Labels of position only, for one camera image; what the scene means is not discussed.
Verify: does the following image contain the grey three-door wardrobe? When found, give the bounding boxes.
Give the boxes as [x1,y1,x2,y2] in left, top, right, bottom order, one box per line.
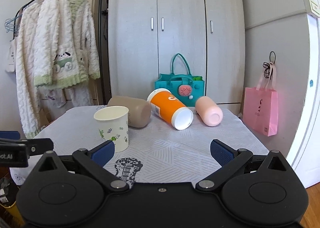
[107,0,247,118]

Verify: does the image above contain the white and green fluffy cardigan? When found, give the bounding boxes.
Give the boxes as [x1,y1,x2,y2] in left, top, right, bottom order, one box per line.
[34,0,101,88]

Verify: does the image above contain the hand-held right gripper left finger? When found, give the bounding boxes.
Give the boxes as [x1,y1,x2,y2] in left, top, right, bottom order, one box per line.
[32,140,130,192]

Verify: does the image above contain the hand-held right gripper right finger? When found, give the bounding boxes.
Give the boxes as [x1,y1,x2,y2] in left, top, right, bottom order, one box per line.
[195,139,292,192]

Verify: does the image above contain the white leaf-print paper cup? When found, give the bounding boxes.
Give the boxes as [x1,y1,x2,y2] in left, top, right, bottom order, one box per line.
[94,106,130,153]

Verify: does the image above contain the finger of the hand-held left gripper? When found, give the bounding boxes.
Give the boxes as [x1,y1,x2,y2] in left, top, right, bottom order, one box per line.
[25,138,54,157]
[0,131,21,141]

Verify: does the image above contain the white patterned tablecloth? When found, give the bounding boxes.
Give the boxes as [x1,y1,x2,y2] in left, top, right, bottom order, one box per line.
[10,105,270,186]

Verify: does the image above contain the white hanging tag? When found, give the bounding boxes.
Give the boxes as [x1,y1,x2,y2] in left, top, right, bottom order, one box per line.
[5,39,17,73]

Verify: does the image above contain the pink plastic cup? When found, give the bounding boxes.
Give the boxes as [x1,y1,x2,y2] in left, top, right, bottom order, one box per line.
[195,96,223,126]

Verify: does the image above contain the black metal clothes rack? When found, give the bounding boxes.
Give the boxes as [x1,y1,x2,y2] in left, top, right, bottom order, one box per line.
[15,0,112,106]

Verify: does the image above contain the brown plastic cup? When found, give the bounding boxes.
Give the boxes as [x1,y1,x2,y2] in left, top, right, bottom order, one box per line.
[107,96,151,128]

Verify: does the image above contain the blue wire hangers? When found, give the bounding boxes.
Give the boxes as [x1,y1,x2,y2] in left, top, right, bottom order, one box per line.
[4,16,21,34]

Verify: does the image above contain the white fluffy robe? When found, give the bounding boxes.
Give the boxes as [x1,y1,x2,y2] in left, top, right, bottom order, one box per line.
[15,1,95,139]

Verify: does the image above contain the orange and white paper cup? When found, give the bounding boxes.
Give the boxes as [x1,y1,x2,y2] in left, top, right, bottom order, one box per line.
[147,88,194,131]

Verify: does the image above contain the white door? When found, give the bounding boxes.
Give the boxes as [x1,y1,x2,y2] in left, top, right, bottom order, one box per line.
[285,0,320,189]

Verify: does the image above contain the yellow container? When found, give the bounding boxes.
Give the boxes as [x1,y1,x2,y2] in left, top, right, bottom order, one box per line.
[0,200,26,227]

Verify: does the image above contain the teal felt tote bag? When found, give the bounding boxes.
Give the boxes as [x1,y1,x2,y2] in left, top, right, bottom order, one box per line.
[154,54,205,108]

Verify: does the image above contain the pink paper shopping bag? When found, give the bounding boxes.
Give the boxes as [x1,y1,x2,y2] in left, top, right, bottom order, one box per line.
[243,67,279,137]

